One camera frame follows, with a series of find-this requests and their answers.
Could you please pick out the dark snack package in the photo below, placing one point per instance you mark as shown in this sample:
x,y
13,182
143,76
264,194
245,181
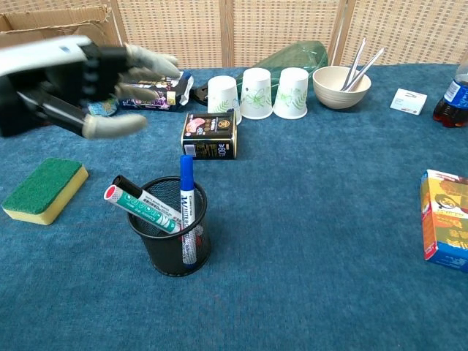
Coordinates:
x,y
172,93

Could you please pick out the teal drink can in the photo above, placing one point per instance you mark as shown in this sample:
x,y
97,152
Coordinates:
x,y
104,109

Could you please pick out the yellow orange carton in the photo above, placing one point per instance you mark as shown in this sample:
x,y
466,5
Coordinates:
x,y
446,219

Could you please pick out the metal spoon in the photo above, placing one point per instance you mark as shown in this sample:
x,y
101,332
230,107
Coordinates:
x,y
369,66
356,60

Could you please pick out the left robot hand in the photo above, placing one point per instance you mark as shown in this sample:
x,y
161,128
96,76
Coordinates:
x,y
55,80

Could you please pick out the green spray bottle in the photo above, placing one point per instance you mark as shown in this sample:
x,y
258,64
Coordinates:
x,y
296,56

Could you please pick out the black-capped clear plastic tube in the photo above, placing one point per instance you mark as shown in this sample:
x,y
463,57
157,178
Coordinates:
x,y
126,183

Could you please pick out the red whiteboard marker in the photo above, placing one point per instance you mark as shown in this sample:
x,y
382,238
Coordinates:
x,y
142,210

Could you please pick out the cola bottle blue cap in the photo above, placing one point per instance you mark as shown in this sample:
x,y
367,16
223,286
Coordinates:
x,y
451,106

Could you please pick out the blue cap marker pen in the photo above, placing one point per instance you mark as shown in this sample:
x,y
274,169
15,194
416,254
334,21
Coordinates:
x,y
186,190

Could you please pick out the black mesh pen holder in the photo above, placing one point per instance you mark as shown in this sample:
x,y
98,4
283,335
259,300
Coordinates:
x,y
164,252

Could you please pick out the white leaf print paper cup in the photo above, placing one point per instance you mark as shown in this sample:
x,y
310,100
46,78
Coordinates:
x,y
221,95
256,95
290,95

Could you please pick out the beige bowl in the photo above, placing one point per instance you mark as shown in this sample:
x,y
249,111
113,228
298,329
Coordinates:
x,y
336,97

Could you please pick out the open cardboard box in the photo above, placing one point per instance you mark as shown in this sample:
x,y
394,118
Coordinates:
x,y
55,22

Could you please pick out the black tin box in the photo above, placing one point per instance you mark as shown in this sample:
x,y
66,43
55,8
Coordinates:
x,y
208,135

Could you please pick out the blue table cover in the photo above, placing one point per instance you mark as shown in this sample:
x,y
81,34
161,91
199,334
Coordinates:
x,y
311,219

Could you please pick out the wicker folding screen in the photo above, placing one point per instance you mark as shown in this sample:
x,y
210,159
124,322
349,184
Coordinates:
x,y
285,25

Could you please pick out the green yellow sponge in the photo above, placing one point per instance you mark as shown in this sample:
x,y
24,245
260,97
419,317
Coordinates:
x,y
40,186

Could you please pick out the small white box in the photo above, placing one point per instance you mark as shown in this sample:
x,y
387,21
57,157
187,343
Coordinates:
x,y
407,101

